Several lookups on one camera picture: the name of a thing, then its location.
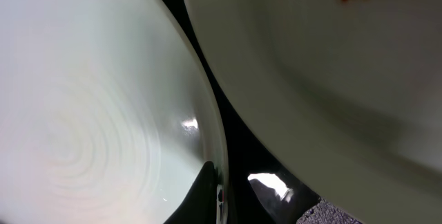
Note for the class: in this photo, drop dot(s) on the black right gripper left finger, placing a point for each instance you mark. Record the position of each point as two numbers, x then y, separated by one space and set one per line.
200 204

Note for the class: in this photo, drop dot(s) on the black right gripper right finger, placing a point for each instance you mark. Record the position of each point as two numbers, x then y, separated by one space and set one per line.
326 213

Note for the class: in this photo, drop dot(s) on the light blue plate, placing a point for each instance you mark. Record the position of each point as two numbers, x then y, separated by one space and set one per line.
107 115

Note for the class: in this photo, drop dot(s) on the black round tray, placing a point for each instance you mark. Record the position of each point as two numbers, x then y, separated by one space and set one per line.
249 201

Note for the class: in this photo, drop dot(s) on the yellow plate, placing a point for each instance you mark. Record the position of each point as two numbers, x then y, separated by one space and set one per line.
345 93

